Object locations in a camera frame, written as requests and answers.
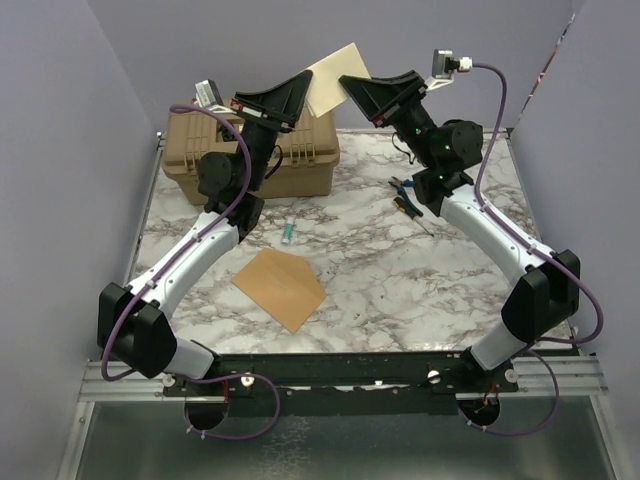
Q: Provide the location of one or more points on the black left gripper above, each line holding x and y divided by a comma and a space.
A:
280, 103

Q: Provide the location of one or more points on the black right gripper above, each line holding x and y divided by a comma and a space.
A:
386, 100

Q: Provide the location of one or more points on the cream lined letter paper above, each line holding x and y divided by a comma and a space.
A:
325, 92

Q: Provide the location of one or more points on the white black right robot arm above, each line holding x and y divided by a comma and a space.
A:
543, 293

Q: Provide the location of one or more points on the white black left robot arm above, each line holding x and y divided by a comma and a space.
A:
134, 320

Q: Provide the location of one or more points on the brown paper envelope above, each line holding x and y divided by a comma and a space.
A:
283, 285

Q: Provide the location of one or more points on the tan plastic tool case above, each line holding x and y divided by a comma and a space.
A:
302, 164

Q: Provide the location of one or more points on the black yellow screwdriver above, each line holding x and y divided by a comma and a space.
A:
404, 207

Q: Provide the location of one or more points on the green white glue stick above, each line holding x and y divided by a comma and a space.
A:
287, 233

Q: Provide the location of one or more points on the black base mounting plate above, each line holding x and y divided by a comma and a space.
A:
345, 384

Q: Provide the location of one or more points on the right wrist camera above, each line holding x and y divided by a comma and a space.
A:
445, 65

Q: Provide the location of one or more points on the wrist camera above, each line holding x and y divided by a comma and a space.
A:
445, 65
207, 95

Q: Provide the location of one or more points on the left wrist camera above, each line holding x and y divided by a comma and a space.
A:
207, 95

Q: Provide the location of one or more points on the blue handled pliers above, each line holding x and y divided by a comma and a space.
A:
400, 186

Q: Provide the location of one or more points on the aluminium frame rail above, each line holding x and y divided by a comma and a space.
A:
576, 376

